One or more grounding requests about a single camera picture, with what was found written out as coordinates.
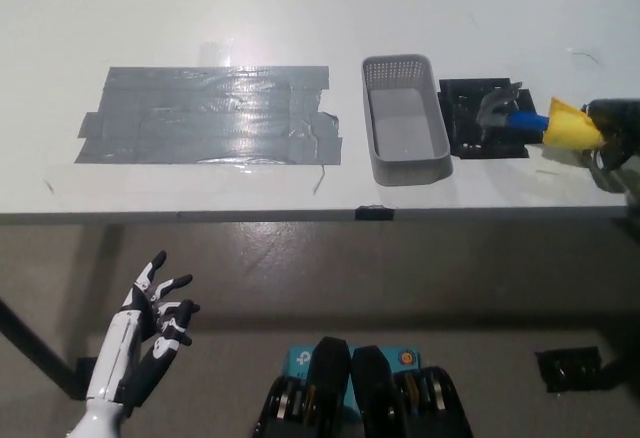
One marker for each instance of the grey plastic basket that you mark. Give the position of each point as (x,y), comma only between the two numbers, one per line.
(405,163)

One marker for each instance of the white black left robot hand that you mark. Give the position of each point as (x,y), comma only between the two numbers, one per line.
(125,358)

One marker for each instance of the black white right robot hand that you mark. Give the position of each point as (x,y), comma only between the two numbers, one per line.
(620,128)

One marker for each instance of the grey duct tape patch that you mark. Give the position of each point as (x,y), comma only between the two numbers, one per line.
(200,118)

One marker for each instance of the black table foot plate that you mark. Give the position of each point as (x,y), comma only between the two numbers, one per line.
(567,368)
(87,373)

